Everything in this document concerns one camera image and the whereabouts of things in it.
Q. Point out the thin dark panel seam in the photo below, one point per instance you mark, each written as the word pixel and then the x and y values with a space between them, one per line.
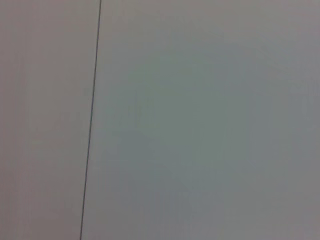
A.
pixel 93 100

